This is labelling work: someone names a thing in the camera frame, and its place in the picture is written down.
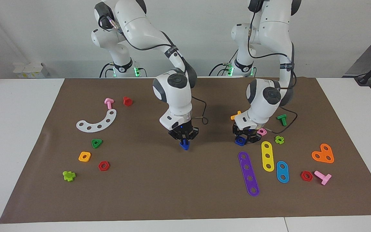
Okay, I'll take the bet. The orange angled three-hole plate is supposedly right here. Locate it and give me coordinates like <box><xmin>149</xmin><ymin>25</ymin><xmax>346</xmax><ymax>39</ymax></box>
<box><xmin>311</xmin><ymin>143</ymin><xmax>335</xmax><ymax>164</ymax></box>

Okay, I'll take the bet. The black base cable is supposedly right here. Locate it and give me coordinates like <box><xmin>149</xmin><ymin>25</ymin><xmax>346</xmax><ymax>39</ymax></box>
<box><xmin>208</xmin><ymin>62</ymin><xmax>237</xmax><ymax>77</ymax></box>
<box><xmin>99</xmin><ymin>62</ymin><xmax>148</xmax><ymax>79</ymax></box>

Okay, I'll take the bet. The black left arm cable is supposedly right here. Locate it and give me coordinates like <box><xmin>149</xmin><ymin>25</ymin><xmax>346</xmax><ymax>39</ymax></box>
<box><xmin>247</xmin><ymin>10</ymin><xmax>299</xmax><ymax>135</ymax></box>

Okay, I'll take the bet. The blue two-hole plate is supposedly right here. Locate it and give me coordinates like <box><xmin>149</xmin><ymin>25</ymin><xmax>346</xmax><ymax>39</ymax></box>
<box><xmin>276</xmin><ymin>160</ymin><xmax>290</xmax><ymax>184</ymax></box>

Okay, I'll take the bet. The white cardboard box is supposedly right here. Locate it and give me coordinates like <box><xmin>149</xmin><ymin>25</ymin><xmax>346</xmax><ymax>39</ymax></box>
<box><xmin>13</xmin><ymin>62</ymin><xmax>50</xmax><ymax>79</ymax></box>

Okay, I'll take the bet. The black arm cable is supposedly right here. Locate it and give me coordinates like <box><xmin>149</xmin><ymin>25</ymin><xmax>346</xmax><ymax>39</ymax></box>
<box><xmin>247</xmin><ymin>10</ymin><xmax>299</xmax><ymax>135</ymax></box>
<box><xmin>98</xmin><ymin>14</ymin><xmax>209</xmax><ymax>126</ymax></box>

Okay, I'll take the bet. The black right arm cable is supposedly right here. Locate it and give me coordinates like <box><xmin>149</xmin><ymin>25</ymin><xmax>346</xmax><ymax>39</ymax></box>
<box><xmin>98</xmin><ymin>14</ymin><xmax>209</xmax><ymax>126</ymax></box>

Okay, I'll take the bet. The yellow three-hole plate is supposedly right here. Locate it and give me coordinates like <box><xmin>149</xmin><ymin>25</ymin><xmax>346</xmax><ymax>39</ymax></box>
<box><xmin>261</xmin><ymin>141</ymin><xmax>275</xmax><ymax>172</ymax></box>

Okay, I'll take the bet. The white curved five-hole plate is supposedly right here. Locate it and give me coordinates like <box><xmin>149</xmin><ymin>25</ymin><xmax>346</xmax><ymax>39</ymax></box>
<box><xmin>76</xmin><ymin>109</ymin><xmax>118</xmax><ymax>133</ymax></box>

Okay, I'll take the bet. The purple four-hole plate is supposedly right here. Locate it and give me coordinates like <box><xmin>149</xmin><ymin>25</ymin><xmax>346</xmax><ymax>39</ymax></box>
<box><xmin>238</xmin><ymin>151</ymin><xmax>260</xmax><ymax>197</ymax></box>

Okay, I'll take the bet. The brown table mat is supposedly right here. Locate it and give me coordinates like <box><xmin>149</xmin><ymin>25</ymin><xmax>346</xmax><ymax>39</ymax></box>
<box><xmin>0</xmin><ymin>77</ymin><xmax>371</xmax><ymax>224</ymax></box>

